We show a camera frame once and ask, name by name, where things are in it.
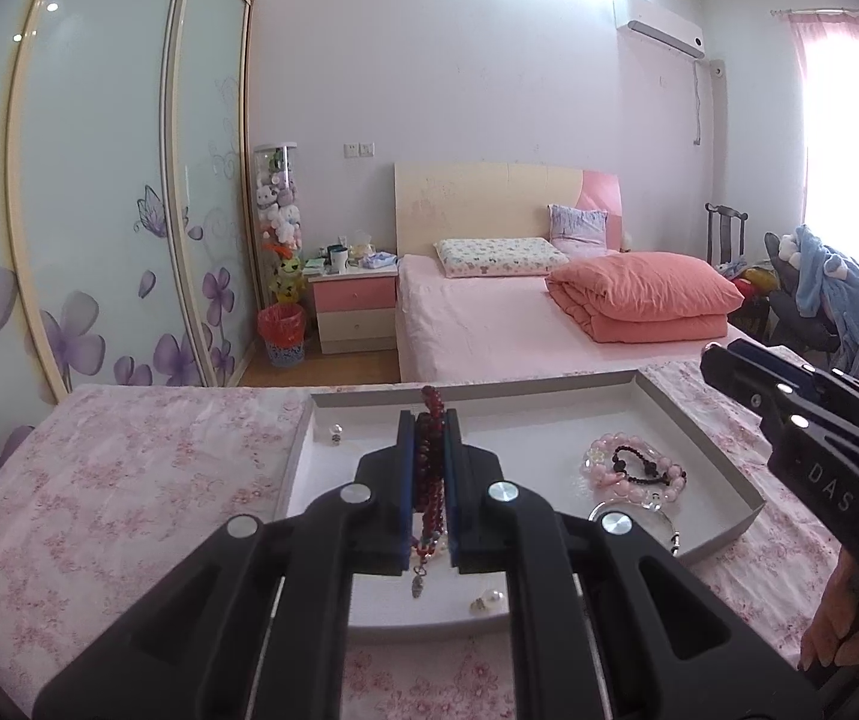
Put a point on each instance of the pearl earring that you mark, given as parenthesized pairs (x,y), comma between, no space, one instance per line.
(336,434)
(489,601)

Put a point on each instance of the floral white pillow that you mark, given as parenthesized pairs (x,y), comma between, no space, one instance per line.
(498,257)

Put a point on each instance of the sliding floral wardrobe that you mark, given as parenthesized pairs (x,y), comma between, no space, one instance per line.
(124,240)

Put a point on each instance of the pink bed mattress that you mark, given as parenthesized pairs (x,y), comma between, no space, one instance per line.
(453,330)

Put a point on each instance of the trash bin with red bag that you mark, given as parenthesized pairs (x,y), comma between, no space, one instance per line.
(282,327)

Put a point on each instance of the white mug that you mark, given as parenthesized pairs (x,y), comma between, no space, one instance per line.
(338,259)

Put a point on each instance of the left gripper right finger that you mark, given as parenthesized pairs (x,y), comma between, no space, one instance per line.
(605,622)

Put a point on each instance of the thin silver bangle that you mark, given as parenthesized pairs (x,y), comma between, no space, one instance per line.
(647,513)

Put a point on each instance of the glass plush toy display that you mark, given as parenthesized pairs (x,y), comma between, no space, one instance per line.
(275,211)

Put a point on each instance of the white air conditioner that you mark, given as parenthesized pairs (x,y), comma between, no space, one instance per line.
(663,26)

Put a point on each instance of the beige pink headboard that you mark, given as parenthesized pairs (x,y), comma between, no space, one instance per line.
(436,201)

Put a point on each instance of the purple small pillow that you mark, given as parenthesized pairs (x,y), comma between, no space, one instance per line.
(575,224)

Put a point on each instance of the dark wooden chair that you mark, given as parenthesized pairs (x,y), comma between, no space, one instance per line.
(725,233)

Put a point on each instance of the white wall socket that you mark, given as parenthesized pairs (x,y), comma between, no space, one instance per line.
(358,150)

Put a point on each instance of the grey jewelry tray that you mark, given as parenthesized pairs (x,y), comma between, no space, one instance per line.
(540,429)

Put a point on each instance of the pink beige nightstand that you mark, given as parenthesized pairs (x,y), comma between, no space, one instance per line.
(355,310)

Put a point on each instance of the folded coral duvet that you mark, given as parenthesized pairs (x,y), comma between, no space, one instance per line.
(645,298)

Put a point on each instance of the floral pink bedsheet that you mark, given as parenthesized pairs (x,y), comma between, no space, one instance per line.
(119,484)

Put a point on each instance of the right hand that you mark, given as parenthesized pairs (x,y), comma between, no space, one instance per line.
(834,615)

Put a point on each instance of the blue clothing pile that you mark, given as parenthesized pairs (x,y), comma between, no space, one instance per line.
(816,304)

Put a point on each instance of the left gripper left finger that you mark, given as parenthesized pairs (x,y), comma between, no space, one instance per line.
(253,623)

